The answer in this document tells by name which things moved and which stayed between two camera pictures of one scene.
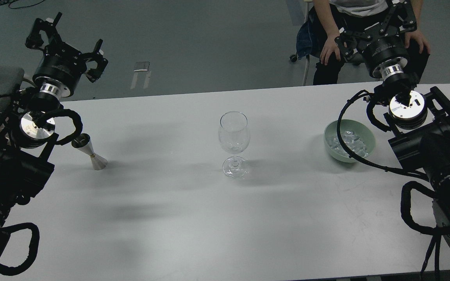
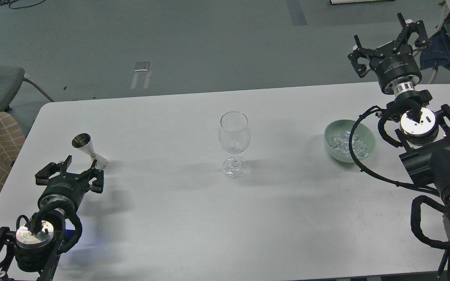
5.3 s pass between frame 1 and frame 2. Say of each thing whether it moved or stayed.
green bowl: stayed
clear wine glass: stayed
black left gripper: moved
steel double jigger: stayed
